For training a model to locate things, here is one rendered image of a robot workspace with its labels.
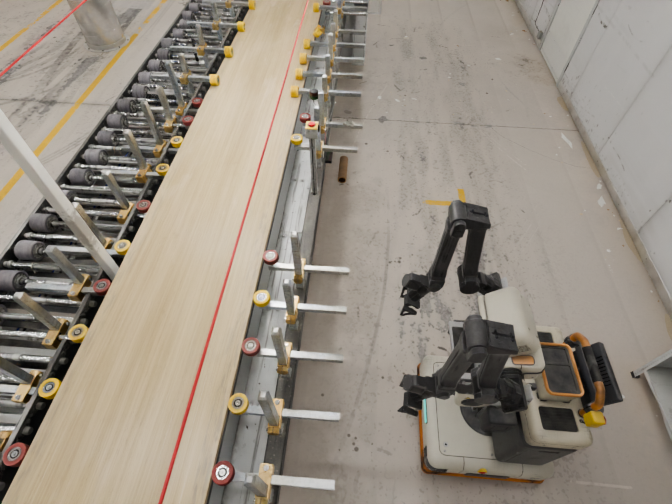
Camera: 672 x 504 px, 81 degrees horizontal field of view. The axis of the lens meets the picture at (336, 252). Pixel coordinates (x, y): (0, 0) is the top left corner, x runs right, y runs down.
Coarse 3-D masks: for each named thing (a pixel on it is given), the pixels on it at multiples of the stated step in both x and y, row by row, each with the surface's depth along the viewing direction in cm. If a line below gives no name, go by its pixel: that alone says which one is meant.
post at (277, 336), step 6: (276, 330) 151; (276, 336) 152; (282, 336) 158; (276, 342) 156; (282, 342) 159; (276, 348) 161; (282, 348) 161; (276, 354) 166; (282, 354) 166; (282, 360) 171; (288, 372) 182
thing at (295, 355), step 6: (258, 354) 179; (264, 354) 179; (270, 354) 179; (294, 354) 179; (300, 354) 179; (306, 354) 179; (312, 354) 179; (318, 354) 179; (324, 354) 179; (330, 354) 179; (336, 354) 179; (306, 360) 180; (312, 360) 180; (318, 360) 179; (324, 360) 178; (330, 360) 178; (336, 360) 177; (342, 360) 177
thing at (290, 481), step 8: (240, 472) 150; (232, 480) 149; (240, 480) 149; (272, 480) 149; (280, 480) 149; (288, 480) 149; (296, 480) 149; (304, 480) 149; (312, 480) 149; (320, 480) 149; (328, 480) 149; (312, 488) 150; (320, 488) 148; (328, 488) 148
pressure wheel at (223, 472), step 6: (222, 462) 146; (228, 462) 147; (216, 468) 145; (222, 468) 146; (228, 468) 145; (216, 474) 144; (222, 474) 144; (228, 474) 144; (234, 474) 147; (216, 480) 143; (222, 480) 143; (228, 480) 143
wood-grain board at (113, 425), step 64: (256, 0) 402; (320, 0) 404; (256, 64) 325; (192, 128) 271; (256, 128) 272; (192, 192) 233; (256, 192) 234; (128, 256) 204; (192, 256) 205; (256, 256) 205; (128, 320) 182; (192, 320) 182; (64, 384) 164; (128, 384) 164; (192, 384) 165; (64, 448) 149; (128, 448) 150; (192, 448) 150
